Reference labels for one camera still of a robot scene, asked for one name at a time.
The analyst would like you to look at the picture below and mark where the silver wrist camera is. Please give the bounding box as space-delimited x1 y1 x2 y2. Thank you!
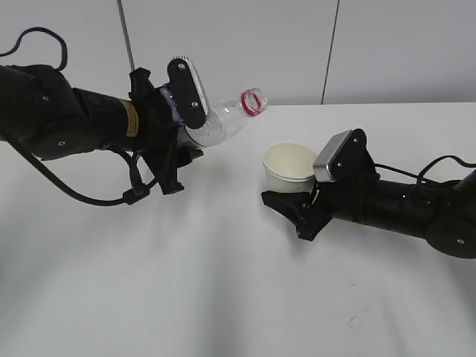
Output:
313 130 352 183
167 57 210 129

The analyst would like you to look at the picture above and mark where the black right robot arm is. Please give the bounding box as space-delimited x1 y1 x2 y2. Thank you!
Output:
261 129 475 259

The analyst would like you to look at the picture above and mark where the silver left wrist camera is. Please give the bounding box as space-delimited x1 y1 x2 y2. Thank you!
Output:
167 57 210 129

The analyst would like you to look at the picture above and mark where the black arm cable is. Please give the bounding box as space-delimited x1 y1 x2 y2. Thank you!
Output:
373 155 476 185
0 26 157 207

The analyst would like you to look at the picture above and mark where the white paper cup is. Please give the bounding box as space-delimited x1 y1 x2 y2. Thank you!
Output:
263 143 318 193

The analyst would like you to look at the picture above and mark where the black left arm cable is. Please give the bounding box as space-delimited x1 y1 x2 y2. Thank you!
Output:
0 26 157 207

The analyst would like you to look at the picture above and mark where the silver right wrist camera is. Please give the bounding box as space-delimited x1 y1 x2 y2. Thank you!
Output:
313 130 352 183

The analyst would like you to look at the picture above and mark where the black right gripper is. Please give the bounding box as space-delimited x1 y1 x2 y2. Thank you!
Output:
261 129 379 241

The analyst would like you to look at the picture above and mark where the clear plastic water bottle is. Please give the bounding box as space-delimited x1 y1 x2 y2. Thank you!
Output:
177 88 268 149

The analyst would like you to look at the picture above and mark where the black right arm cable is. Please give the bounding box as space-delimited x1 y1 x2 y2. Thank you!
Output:
373 155 476 185

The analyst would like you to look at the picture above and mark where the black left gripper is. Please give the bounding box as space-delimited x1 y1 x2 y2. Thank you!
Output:
129 68 203 195

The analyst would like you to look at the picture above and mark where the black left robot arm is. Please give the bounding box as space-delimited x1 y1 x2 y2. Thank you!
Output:
1 59 208 207

